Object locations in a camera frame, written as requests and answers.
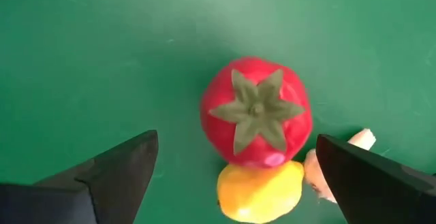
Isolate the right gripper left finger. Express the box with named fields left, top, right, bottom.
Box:
left=0, top=129, right=159, bottom=224

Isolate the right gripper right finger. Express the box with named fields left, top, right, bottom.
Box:
left=315, top=133, right=436, bottom=224

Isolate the white toy garlic bulb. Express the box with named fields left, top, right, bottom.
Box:
left=302, top=127, right=377, bottom=204

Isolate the yellow toy lemon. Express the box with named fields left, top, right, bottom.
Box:
left=216, top=160, right=305, bottom=224

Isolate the red toy tomato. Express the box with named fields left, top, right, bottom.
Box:
left=199, top=56, right=313, bottom=169

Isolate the green table mat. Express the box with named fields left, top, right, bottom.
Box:
left=0, top=0, right=436, bottom=224

